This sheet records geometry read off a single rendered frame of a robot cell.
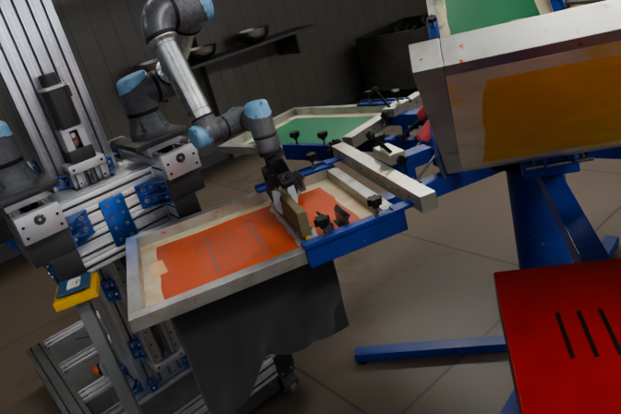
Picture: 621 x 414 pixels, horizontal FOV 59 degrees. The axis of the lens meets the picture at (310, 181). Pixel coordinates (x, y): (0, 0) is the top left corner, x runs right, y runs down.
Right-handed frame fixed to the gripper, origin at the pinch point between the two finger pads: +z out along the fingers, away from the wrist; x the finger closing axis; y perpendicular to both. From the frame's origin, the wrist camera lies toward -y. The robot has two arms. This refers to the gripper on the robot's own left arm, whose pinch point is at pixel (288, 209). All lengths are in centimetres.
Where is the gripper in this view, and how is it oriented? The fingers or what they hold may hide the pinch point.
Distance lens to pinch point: 175.9
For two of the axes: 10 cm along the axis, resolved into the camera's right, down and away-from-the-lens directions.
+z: 2.6, 9.1, 3.3
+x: -9.1, 3.4, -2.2
